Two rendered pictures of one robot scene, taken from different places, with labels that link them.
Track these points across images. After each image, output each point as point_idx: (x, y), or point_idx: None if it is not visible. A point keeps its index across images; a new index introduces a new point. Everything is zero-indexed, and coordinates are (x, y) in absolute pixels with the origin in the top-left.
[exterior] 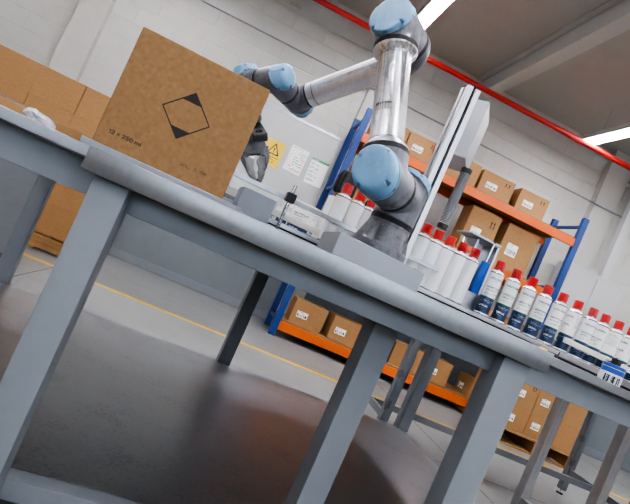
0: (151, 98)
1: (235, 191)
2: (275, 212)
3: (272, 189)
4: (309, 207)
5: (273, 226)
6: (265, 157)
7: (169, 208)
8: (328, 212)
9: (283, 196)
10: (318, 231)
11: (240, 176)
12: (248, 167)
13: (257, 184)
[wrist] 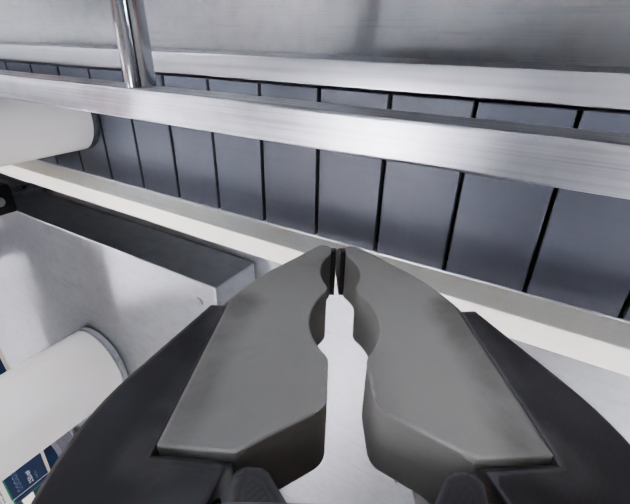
0: None
1: (488, 303)
2: (236, 222)
3: (231, 98)
4: (28, 75)
5: (284, 55)
6: (163, 425)
7: None
8: None
9: (162, 88)
10: (73, 178)
11: (584, 132)
12: (451, 330)
13: (367, 109)
